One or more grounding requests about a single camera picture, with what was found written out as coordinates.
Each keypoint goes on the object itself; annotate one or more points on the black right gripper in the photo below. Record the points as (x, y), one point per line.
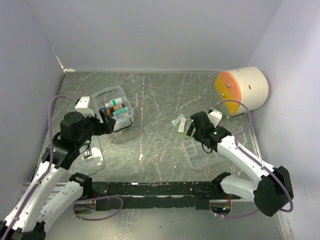
(190, 130)

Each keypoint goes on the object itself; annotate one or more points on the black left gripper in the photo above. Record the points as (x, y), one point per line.
(107, 127)

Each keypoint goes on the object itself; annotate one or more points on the green white medicine box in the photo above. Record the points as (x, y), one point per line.
(185, 136)

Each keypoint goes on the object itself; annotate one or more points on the brown bottle orange label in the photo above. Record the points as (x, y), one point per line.
(114, 108)

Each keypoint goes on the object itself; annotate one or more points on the teal cartoon plaster packet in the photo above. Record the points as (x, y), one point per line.
(123, 112)

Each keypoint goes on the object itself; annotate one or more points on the clear compartment tray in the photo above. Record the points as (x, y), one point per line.
(198, 157)

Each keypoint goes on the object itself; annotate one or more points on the clear plastic medicine box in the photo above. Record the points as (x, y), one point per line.
(107, 94)

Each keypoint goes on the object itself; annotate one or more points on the white bottle green label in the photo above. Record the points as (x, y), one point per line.
(114, 102)

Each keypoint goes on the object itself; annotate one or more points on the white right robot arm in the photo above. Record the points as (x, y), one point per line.
(269, 187)

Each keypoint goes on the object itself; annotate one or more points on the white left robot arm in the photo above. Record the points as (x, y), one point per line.
(31, 217)

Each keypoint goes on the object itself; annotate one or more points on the white teal swab packet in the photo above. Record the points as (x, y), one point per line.
(178, 119)

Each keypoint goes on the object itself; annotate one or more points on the cream cylinder orange face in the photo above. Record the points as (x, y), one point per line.
(246, 85)

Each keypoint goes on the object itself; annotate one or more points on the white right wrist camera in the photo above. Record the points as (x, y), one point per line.
(215, 116)

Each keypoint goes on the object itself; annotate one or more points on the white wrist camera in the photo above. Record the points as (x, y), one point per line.
(215, 116)
(85, 107)

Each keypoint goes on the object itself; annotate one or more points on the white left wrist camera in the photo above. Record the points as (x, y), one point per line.
(85, 107)

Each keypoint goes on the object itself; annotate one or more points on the clear box lid black handle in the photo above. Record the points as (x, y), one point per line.
(90, 161)

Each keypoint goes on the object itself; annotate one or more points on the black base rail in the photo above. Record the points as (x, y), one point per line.
(149, 195)

